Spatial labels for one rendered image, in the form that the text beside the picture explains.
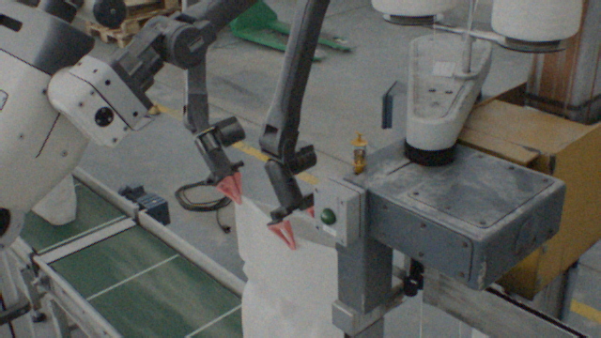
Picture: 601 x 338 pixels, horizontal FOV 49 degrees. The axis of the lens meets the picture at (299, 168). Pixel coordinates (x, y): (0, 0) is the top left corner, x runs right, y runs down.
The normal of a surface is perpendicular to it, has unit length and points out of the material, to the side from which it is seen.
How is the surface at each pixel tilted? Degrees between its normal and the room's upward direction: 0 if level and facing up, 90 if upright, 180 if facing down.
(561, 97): 90
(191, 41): 92
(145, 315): 0
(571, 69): 90
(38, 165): 115
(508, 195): 0
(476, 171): 0
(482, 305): 90
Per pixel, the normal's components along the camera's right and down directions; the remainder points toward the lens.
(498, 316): -0.74, 0.33
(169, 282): -0.04, -0.89
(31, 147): 0.68, 0.32
